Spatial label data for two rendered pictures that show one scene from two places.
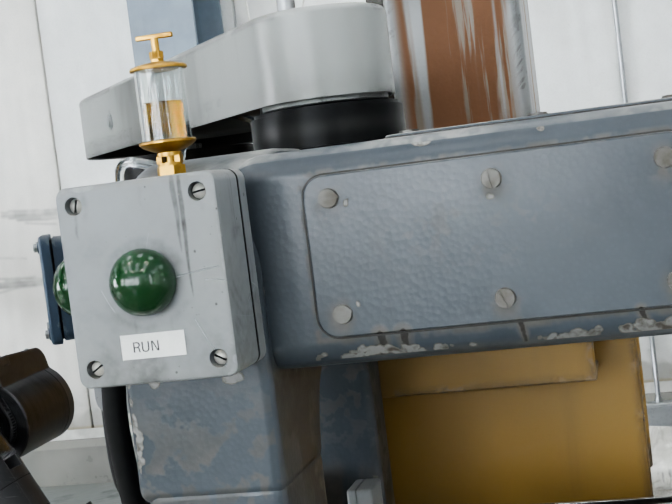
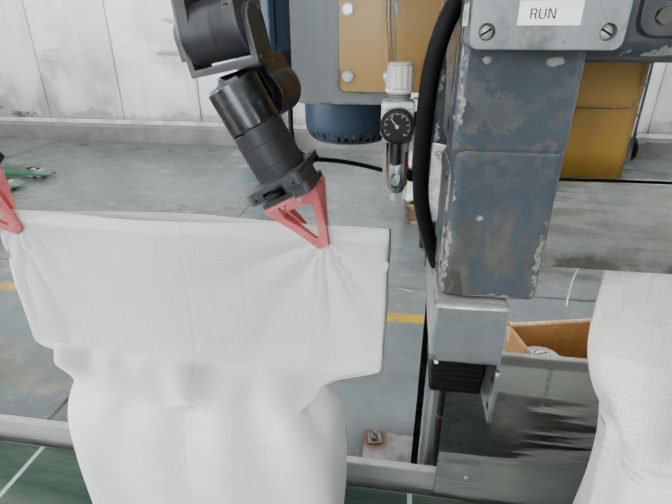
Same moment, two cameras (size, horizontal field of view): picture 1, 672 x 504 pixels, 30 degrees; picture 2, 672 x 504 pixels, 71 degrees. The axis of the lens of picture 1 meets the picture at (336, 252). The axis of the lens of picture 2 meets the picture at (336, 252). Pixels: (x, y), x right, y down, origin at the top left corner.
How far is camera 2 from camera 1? 0.37 m
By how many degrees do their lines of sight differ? 23
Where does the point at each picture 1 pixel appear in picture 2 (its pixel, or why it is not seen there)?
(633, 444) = (620, 149)
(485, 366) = not seen: hidden behind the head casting
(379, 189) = not seen: outside the picture
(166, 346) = (562, 15)
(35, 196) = not seen: hidden behind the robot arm
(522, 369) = (591, 97)
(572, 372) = (621, 102)
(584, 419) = (597, 132)
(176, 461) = (488, 124)
